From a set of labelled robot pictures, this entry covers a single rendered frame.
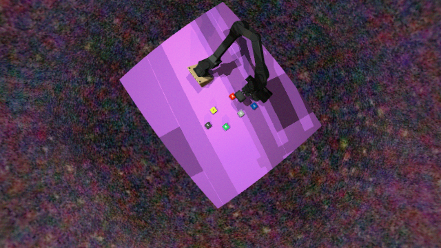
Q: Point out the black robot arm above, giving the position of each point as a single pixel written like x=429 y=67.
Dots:
x=261 y=75

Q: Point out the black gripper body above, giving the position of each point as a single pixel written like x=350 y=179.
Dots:
x=240 y=96

